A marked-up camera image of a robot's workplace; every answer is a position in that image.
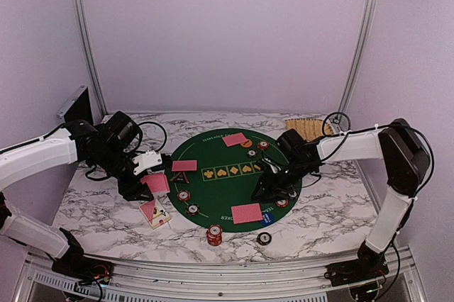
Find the woven bamboo tray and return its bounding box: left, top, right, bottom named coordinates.
left=285, top=118, right=334, bottom=141

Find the left aluminium frame post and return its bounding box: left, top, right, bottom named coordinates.
left=74, top=0, right=108, bottom=115

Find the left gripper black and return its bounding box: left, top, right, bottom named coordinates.
left=91, top=143, right=154, bottom=201

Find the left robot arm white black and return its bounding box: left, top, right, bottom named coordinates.
left=1, top=111, right=171, bottom=277

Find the orange poker chip stack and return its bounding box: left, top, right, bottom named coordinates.
left=206, top=225, right=223, bottom=246

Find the aluminium front rail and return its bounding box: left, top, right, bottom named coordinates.
left=10, top=247, right=428, bottom=301

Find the red playing card deck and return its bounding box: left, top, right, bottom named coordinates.
left=140, top=173, right=170, bottom=194

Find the triangular all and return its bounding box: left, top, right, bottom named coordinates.
left=170, top=172, right=189, bottom=184

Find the blue small blind button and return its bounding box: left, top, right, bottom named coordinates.
left=260, top=213, right=275, bottom=227

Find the dealt red card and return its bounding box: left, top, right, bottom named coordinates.
left=222, top=133, right=248, bottom=147
left=231, top=203, right=263, bottom=225
left=172, top=160, right=198, bottom=172

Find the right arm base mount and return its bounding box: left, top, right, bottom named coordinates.
left=324, top=242, right=389, bottom=286

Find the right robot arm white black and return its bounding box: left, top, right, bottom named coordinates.
left=251, top=118, right=434, bottom=279

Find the single orange poker chip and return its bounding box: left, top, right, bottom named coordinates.
left=177, top=191, right=191, bottom=201

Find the right aluminium frame post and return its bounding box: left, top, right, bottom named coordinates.
left=336, top=0, right=377, bottom=113

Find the playing card box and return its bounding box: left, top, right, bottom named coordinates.
left=139, top=199, right=172, bottom=230

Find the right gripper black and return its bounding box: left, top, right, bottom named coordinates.
left=251, top=160, right=314, bottom=203

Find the aluminium frame post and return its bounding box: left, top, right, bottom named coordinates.
left=74, top=0, right=108, bottom=115
left=336, top=0, right=377, bottom=113

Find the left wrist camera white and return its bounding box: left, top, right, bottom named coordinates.
left=132, top=150, right=162, bottom=176

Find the aluminium poker case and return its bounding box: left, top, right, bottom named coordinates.
left=57, top=85, right=94, bottom=125

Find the orange big blind button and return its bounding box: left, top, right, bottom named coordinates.
left=240, top=139, right=253, bottom=148

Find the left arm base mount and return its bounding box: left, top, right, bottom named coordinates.
left=52, top=228, right=114, bottom=281

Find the round green poker mat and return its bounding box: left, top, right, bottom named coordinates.
left=168, top=128, right=302, bottom=233

